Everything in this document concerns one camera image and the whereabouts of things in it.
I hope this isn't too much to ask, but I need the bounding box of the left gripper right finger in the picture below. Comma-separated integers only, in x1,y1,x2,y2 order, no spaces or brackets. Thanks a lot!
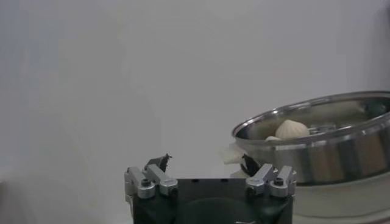
241,153,297,198

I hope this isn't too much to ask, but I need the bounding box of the white electric cooker base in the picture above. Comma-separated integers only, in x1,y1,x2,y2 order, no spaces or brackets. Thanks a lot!
221,142,390,224

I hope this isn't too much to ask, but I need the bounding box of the stainless steel steamer basket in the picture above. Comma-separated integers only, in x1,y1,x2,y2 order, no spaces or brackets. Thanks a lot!
231,90,390,186

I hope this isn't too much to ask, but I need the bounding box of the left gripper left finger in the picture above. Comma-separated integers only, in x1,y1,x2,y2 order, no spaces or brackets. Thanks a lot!
124,153,179,200

